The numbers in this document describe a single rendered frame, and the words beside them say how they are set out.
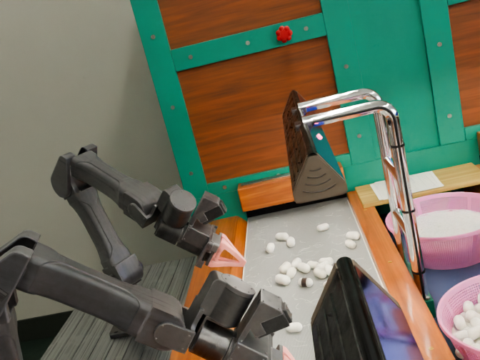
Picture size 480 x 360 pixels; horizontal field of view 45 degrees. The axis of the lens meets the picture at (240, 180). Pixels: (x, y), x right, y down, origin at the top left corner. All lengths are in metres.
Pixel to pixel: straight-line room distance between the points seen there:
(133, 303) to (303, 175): 0.30
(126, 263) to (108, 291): 0.60
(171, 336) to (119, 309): 0.08
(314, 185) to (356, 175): 0.83
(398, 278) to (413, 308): 0.11
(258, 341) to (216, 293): 0.10
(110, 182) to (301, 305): 0.49
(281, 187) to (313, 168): 0.77
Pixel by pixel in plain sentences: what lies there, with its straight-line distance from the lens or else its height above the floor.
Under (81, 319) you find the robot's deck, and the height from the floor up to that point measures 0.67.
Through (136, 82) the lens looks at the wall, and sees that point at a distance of 2.58.
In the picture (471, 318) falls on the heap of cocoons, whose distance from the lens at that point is 1.10.
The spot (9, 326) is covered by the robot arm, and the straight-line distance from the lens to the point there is 0.87.
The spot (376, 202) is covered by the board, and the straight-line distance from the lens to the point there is 1.54.
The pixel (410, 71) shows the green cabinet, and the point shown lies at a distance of 1.66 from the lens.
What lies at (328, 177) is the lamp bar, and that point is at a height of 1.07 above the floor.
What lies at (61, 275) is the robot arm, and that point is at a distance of 0.83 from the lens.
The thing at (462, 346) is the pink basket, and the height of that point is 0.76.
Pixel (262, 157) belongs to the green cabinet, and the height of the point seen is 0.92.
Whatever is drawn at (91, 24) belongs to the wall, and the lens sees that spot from 2.61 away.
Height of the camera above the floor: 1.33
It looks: 16 degrees down
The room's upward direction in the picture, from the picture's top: 14 degrees counter-clockwise
